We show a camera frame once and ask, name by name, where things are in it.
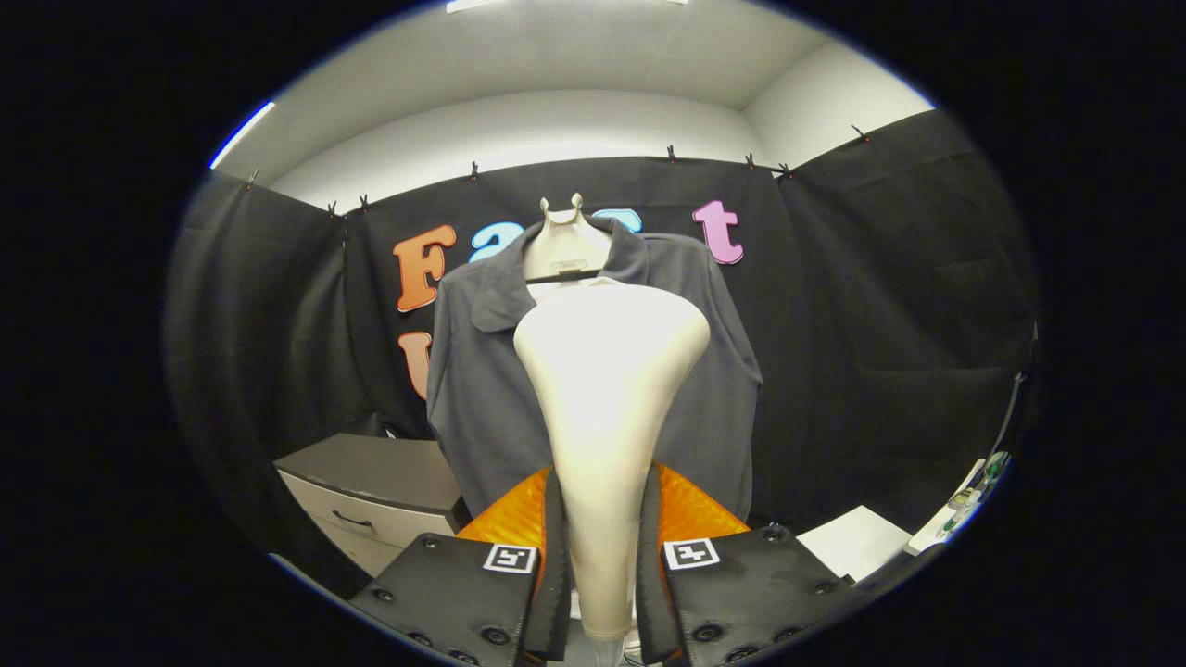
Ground ceiling light strip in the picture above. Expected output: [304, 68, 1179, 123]
[208, 100, 277, 170]

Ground grey drawer cabinet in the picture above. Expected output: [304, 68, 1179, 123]
[273, 434, 473, 580]

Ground white garment steamer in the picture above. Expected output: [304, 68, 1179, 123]
[512, 278, 713, 642]

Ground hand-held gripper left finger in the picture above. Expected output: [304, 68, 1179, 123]
[350, 463, 577, 667]

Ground white paper sheet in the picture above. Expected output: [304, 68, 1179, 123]
[797, 505, 914, 583]

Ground grey collared shirt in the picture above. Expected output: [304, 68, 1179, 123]
[426, 215, 763, 522]

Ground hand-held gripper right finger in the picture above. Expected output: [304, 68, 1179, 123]
[637, 461, 858, 666]

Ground dark hanging cable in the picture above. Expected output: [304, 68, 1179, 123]
[991, 322, 1039, 464]

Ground ceiling light panel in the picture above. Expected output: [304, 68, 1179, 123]
[445, 0, 691, 14]

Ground black backdrop cloth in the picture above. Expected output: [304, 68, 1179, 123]
[162, 109, 1039, 594]

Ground row of black cloth clips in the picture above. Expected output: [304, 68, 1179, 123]
[243, 125, 872, 216]

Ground cluttered white tray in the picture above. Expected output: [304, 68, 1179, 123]
[906, 452, 1011, 557]

